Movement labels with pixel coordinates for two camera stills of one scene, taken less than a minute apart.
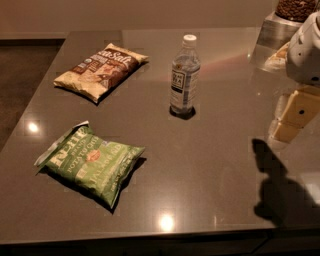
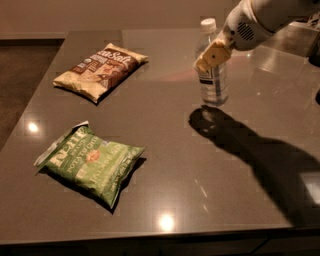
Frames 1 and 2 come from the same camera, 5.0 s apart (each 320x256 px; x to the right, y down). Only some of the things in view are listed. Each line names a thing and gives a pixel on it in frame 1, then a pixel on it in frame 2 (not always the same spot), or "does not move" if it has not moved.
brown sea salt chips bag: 99,74 does not move
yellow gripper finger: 300,109 -> 218,52
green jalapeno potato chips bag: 79,157 does not move
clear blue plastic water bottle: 185,86 -> 214,81
